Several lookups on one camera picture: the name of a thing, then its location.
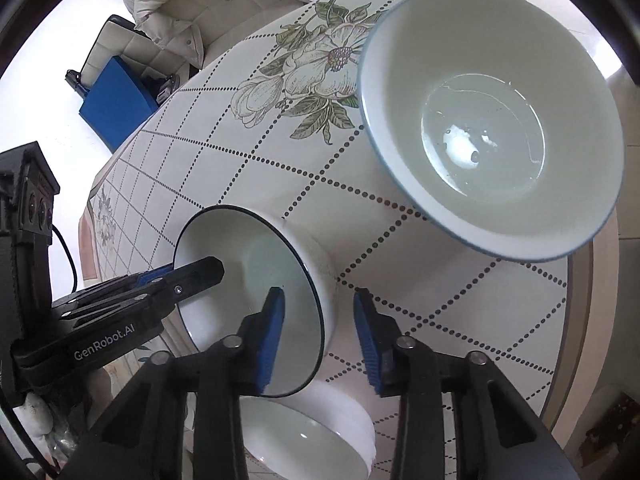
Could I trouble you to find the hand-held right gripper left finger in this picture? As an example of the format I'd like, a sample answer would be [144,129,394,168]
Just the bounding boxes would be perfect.
[62,287,287,480]

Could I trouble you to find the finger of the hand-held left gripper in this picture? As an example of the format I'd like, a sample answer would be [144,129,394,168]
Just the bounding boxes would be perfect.
[57,256,225,328]
[50,266,177,311]

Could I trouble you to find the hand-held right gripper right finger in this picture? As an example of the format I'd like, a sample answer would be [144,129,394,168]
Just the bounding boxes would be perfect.
[353,287,581,480]

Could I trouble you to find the dark-rimmed white bowl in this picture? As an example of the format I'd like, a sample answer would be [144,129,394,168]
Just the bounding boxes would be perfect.
[172,205,341,400]

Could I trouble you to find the plain white bowl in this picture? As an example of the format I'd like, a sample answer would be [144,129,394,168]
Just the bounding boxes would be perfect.
[240,379,377,480]

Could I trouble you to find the striped beige orange cloth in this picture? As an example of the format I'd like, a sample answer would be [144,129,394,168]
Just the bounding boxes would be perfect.
[79,185,117,283]

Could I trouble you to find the floral diamond-pattern tablecloth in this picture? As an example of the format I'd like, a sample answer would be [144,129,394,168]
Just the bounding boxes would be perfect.
[80,0,621,480]

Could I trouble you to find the blue folded mat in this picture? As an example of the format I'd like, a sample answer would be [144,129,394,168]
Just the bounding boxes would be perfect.
[79,56,162,151]

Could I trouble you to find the cream quilted chair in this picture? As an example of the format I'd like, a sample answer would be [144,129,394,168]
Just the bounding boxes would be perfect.
[65,14,202,111]

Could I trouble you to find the blue-rimmed white bowl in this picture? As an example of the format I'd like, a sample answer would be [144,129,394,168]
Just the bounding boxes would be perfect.
[359,0,626,263]

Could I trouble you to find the black cable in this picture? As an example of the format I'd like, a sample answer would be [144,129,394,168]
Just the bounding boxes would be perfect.
[50,224,79,293]

